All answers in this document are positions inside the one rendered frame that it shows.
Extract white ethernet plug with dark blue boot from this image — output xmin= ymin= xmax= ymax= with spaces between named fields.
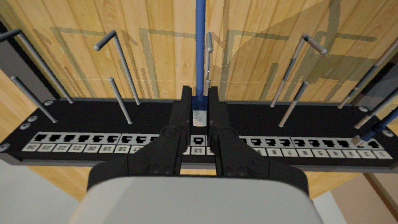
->
xmin=192 ymin=96 xmax=208 ymax=127

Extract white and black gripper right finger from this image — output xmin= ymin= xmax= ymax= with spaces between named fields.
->
xmin=207 ymin=86 xmax=310 ymax=198

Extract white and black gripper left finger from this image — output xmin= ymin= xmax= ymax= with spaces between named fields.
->
xmin=86 ymin=86 xmax=192 ymax=193

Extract dark blue cable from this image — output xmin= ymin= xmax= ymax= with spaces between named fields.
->
xmin=196 ymin=0 xmax=398 ymax=132

